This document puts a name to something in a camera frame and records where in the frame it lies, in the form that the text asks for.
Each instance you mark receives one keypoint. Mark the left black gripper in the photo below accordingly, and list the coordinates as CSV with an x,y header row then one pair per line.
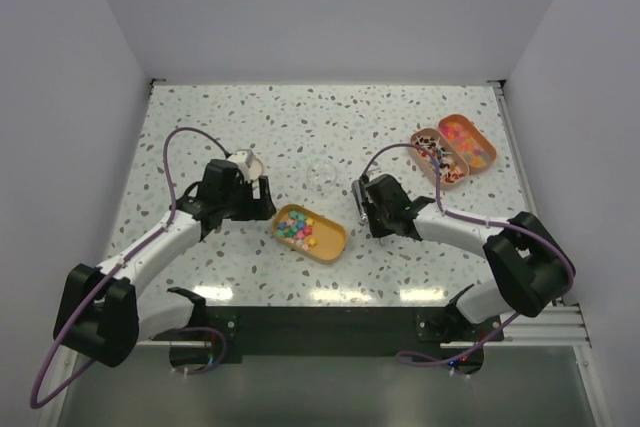
x,y
256,209

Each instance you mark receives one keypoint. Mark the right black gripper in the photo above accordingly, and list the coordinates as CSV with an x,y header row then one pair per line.
x,y
375,231

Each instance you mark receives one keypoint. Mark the yellow tray of star candies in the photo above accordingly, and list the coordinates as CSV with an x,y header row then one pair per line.
x,y
309,233

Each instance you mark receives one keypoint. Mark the metal scoop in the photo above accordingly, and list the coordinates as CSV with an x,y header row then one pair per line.
x,y
361,200

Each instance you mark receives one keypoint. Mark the clear glass jar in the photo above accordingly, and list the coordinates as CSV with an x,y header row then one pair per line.
x,y
321,177

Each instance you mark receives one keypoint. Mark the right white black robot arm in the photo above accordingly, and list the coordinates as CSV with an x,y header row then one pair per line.
x,y
529,268

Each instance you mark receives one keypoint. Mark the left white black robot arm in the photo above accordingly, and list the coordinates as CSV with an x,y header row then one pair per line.
x,y
99,317

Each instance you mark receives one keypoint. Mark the orange tray of gummy candies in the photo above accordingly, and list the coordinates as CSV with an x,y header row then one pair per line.
x,y
469,142

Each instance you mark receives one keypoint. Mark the round wooden jar lid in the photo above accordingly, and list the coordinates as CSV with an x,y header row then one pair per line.
x,y
256,169

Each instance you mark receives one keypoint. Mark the pink tray of lollipops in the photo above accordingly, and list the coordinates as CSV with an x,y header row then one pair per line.
x,y
434,154

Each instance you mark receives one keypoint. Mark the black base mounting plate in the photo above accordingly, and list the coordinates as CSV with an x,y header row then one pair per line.
x,y
414,335

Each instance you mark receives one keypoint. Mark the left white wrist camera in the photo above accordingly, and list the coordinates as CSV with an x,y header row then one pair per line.
x,y
246,162

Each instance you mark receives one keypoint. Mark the aluminium frame rail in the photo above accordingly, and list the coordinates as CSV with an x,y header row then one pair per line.
x,y
554,326

